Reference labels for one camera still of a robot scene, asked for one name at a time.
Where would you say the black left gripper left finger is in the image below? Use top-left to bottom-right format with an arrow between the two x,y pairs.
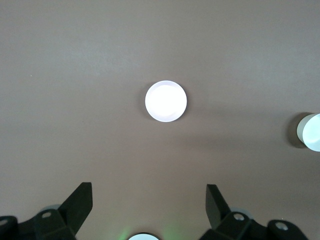
0,182 -> 94,240

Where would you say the pink bowl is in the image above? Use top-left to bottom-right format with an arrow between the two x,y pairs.
144,79 -> 188,123

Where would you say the white bowl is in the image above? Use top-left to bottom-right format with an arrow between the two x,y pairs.
295,112 -> 320,152

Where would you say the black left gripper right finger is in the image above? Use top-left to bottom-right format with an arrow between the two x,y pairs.
199,184 -> 310,240

